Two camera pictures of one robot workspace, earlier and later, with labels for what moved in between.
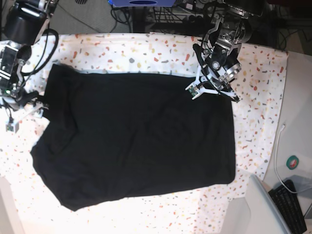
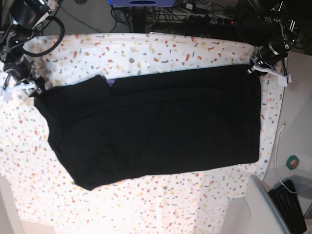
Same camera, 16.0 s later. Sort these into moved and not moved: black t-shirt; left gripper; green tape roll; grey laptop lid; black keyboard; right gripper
Moved: black t-shirt; left gripper; right gripper
Not moved: black keyboard; green tape roll; grey laptop lid
